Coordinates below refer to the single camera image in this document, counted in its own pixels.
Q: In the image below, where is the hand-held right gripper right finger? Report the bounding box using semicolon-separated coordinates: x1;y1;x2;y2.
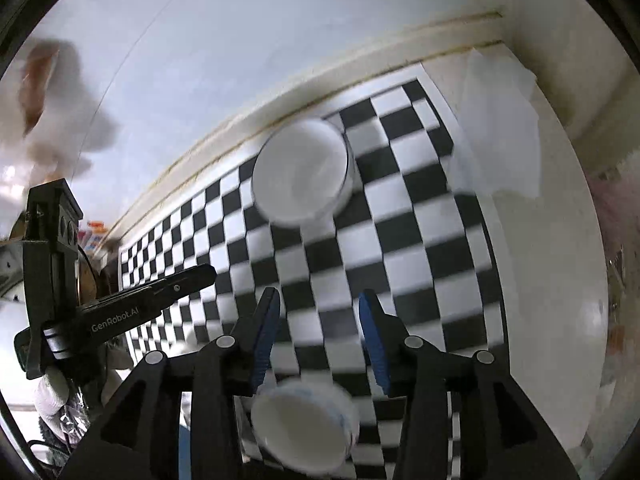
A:
358;288;581;480

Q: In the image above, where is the white bowl with dark rim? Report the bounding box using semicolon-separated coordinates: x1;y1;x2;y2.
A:
251;119;357;227

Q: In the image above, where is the white tissue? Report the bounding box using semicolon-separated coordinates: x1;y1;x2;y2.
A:
450;47;543;201

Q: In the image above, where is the black and white checkered mat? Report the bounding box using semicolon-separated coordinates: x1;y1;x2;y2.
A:
119;77;506;480

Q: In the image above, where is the clear plastic bag of eggs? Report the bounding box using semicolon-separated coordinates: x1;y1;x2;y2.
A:
0;37;121;176

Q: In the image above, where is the white bowl with blue pattern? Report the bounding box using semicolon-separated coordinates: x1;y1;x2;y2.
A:
250;379;361;476

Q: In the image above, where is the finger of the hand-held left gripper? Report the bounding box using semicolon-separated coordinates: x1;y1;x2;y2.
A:
120;264;218;307

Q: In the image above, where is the person's left hand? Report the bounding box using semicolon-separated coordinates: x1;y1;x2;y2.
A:
35;365;71;417

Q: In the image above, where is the colourful wall sticker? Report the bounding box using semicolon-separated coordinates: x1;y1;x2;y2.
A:
82;220;108;251

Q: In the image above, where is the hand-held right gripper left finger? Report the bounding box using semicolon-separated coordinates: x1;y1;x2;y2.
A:
55;287;282;480

